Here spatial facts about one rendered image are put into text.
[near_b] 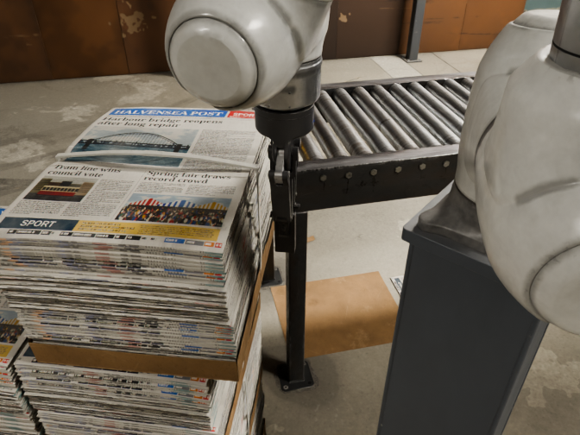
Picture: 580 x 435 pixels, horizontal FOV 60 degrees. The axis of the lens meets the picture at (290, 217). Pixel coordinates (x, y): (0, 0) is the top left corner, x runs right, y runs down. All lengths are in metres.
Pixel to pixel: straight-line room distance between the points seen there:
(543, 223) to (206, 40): 0.27
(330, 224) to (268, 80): 2.03
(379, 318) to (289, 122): 1.43
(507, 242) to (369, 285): 1.69
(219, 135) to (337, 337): 1.22
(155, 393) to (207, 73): 0.50
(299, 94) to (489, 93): 0.21
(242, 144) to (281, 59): 0.38
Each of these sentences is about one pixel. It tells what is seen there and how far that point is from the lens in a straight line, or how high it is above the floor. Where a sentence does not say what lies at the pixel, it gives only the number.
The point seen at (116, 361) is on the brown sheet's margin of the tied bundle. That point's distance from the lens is 0.74.
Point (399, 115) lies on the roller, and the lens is 1.55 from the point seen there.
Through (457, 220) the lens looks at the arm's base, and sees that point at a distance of 0.69.
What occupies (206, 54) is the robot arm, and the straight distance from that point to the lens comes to 0.38.
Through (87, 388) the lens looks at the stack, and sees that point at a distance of 0.82.
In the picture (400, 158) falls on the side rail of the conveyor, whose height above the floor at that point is 0.80.
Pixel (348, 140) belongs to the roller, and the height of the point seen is 0.79.
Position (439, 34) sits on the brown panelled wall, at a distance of 4.92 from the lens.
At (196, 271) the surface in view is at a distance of 0.59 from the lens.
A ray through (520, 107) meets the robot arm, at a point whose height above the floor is 1.25.
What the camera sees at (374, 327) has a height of 0.00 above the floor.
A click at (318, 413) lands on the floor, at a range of 1.69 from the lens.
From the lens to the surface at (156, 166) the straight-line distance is 0.73.
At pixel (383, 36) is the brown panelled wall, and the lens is 4.69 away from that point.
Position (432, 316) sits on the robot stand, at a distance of 0.78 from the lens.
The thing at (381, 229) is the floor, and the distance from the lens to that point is 2.40.
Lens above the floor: 1.41
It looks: 35 degrees down
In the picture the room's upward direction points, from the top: straight up
